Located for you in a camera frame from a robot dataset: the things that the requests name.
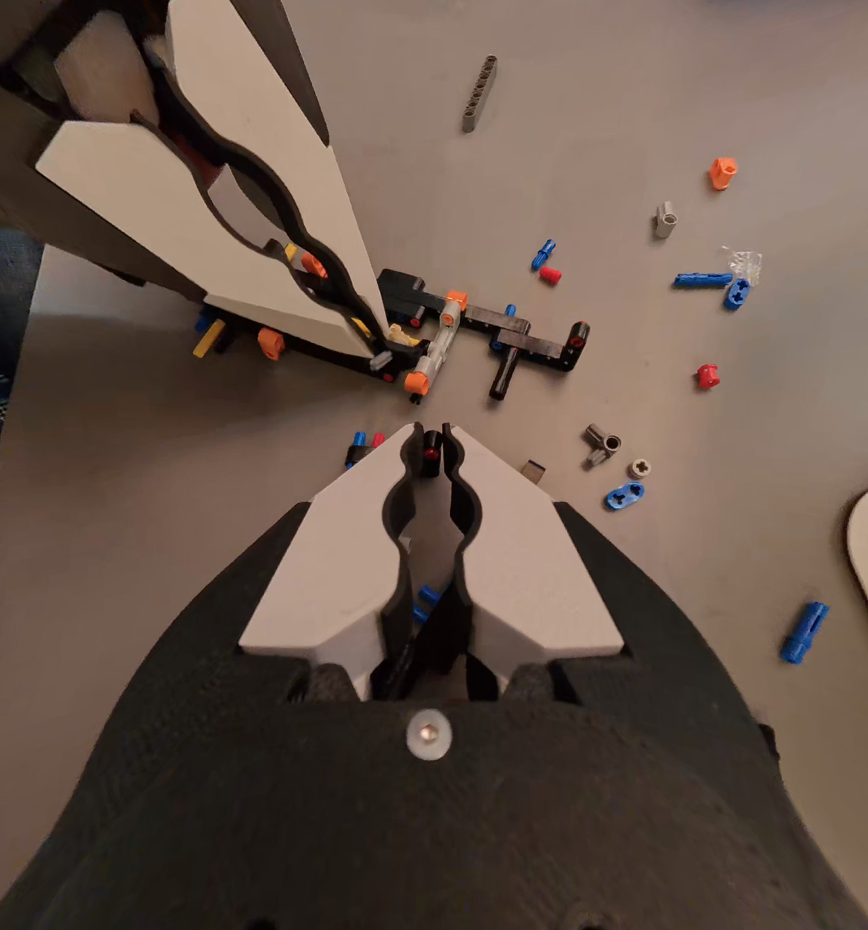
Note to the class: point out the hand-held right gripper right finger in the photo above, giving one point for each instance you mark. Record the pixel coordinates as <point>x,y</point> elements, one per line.
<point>543,574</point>

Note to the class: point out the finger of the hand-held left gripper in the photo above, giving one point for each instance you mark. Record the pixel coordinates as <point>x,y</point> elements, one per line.
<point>150,218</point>
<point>259,109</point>

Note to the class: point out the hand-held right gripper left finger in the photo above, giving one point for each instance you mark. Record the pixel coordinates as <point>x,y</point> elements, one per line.
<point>310,574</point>

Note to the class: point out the blue lego pin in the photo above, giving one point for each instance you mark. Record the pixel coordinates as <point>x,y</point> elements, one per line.
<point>804,632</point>
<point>421,615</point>
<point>543,254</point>
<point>428,594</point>
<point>703,280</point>

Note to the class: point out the black holed lego beam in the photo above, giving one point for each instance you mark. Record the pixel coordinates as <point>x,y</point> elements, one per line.
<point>441,632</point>

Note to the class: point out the black lego chassis assembly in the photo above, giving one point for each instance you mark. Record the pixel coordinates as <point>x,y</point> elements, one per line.
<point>543,345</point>

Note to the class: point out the black lego gear frame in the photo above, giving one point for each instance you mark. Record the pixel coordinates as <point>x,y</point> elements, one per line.
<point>405,361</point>

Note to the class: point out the grey orange-ended lego link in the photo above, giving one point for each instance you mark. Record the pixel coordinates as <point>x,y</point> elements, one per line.
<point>441,341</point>

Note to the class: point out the white lego bush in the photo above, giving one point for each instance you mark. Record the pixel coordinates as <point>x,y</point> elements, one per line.
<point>640,468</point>

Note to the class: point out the dark grey lego connector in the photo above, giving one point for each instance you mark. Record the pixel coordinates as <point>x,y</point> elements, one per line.
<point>605,442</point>

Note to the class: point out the grey holed lego beam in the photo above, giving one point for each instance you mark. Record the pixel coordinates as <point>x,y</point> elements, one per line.
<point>480,94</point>

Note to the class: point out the red lego bush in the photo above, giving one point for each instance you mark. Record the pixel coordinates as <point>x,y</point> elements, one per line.
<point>550,275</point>
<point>708,376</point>

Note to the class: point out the black lego piece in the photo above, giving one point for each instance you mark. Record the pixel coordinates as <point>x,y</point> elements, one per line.
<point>770,742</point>

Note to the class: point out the clear lego piece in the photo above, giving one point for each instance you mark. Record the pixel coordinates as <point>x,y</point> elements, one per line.
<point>745,261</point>

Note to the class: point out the orange lego connector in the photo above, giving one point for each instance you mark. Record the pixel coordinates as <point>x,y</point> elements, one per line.
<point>723,174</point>

